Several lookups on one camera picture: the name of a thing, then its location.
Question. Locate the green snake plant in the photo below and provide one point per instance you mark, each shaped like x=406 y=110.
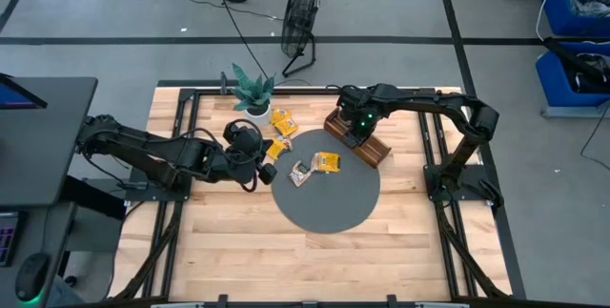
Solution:
x=252 y=91

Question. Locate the brown vanilla apple tea packet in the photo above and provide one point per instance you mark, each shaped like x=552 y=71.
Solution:
x=300 y=174
x=277 y=149

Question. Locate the black desk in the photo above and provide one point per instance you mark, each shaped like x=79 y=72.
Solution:
x=47 y=155

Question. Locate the tan tea packet with barcode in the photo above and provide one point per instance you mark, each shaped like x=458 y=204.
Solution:
x=326 y=162

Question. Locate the round grey woven mat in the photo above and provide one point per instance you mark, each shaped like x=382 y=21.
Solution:
x=329 y=203

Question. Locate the laptop screen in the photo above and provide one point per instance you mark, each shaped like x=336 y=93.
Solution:
x=14 y=98

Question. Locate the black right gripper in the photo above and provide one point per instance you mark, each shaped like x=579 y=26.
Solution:
x=355 y=108

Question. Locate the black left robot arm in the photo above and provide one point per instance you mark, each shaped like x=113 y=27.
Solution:
x=143 y=150

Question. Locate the blue storage bin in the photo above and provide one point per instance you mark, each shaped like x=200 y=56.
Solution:
x=553 y=84
x=557 y=12

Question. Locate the black computer mouse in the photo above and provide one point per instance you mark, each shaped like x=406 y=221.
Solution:
x=31 y=274

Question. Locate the black keyboard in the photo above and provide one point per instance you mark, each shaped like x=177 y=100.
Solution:
x=7 y=241

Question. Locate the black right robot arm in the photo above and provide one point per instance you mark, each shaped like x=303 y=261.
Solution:
x=429 y=100

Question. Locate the white plant pot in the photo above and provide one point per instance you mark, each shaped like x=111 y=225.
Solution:
x=259 y=118

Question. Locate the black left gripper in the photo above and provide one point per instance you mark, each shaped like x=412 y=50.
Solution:
x=245 y=143

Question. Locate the wooden tea organizer box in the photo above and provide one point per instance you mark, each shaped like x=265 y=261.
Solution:
x=376 y=150

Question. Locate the black floor fan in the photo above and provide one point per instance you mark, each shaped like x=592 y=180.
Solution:
x=300 y=12

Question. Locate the black aluminium table frame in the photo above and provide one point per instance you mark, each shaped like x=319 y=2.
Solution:
x=209 y=84

